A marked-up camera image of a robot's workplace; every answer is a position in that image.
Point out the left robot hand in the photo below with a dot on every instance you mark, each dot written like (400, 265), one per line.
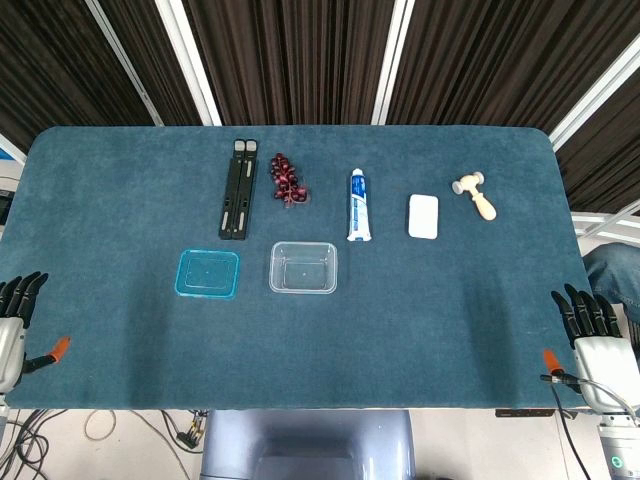
(11, 345)

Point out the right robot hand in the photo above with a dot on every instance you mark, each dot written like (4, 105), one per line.
(605, 365)

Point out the teal plastic lid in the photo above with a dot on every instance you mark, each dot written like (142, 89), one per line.
(207, 274)

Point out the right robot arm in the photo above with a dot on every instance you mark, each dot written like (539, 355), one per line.
(620, 445)

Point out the clear plastic container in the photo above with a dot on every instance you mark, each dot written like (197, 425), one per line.
(303, 270)

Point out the black table control panel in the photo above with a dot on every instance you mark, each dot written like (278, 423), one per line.
(525, 413)

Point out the person's leg in jeans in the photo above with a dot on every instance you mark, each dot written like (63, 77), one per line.
(615, 270)

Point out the black box device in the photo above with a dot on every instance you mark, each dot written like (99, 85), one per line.
(5, 207)

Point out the blue table cloth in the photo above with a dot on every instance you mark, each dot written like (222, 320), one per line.
(125, 200)

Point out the black power plug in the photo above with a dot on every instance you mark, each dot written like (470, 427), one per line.
(190, 437)

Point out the wooden toy mallet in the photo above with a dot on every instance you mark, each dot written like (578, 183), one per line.
(481, 202)

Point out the black folding laptop stand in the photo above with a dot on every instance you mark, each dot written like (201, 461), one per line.
(239, 195)

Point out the white blue toothpaste tube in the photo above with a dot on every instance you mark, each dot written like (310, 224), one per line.
(359, 210)

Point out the blue-grey robot torso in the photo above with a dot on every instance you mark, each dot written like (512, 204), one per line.
(307, 445)

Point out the red grape bunch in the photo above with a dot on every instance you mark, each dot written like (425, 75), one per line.
(284, 177)

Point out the dark brown curtain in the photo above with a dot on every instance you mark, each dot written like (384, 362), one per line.
(300, 50)

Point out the white low frame rail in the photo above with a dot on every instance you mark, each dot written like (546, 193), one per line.
(607, 227)

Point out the white frame post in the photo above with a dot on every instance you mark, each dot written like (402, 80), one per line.
(595, 95)
(189, 60)
(392, 60)

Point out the thin grey frame post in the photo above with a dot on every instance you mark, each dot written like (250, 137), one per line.
(122, 55)

